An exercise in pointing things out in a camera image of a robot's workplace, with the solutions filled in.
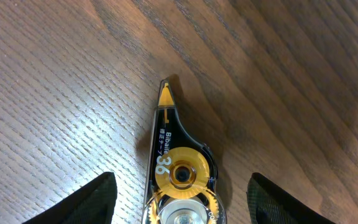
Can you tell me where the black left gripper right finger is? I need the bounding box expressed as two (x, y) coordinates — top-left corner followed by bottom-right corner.
(247, 172), (333, 224)

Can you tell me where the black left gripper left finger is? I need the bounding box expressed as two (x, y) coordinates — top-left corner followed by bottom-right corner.
(25, 172), (117, 224)

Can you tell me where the yellow black correction tape dispenser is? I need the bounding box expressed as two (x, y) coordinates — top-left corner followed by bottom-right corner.
(142, 80), (227, 224)

